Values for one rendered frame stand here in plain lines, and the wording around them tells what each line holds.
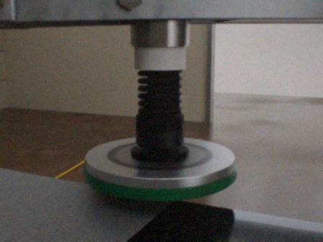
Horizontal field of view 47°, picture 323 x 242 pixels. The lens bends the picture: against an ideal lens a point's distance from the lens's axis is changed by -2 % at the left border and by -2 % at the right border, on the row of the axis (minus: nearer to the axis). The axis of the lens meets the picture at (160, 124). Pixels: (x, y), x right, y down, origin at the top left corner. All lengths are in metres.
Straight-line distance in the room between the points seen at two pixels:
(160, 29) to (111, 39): 5.32
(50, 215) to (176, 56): 0.26
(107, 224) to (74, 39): 5.74
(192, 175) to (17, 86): 6.56
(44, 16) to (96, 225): 0.25
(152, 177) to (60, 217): 0.13
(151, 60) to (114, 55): 5.29
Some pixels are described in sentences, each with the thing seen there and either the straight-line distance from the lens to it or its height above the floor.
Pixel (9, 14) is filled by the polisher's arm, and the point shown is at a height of 1.07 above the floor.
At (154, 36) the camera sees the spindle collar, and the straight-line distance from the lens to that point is 0.48.
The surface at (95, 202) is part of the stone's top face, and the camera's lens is 0.53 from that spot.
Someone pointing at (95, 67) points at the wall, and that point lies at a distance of 5.96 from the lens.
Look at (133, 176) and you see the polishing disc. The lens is 0.45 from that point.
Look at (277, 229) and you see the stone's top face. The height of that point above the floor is 0.83.
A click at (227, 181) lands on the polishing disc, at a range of 0.49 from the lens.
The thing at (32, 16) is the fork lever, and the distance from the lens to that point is 0.45.
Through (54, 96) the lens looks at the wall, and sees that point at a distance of 6.46.
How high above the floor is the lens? 1.03
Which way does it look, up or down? 12 degrees down
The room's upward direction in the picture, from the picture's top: straight up
